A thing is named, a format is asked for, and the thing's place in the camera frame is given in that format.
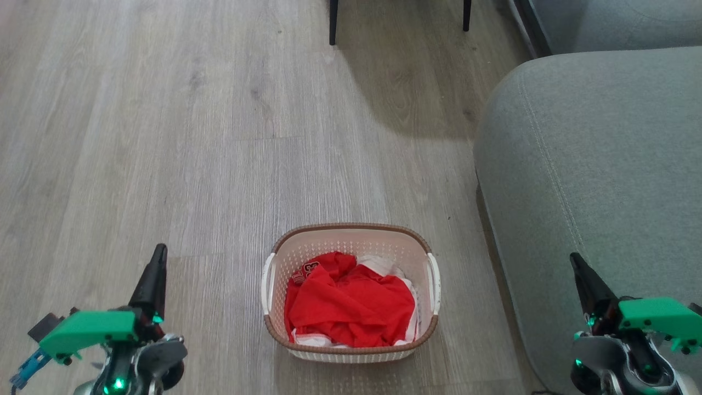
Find white laundry basket brown rim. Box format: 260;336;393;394
261;223;441;364

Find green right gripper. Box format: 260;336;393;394
569;252;702;355

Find white garment red trim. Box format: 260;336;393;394
291;255;421;347

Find blue left cable connector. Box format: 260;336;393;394
9;348;54;389

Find grey sofa seat cushion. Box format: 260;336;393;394
529;0;702;55

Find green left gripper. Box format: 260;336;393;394
38;244;168;366

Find red jersey garment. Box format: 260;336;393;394
284;251;416;348

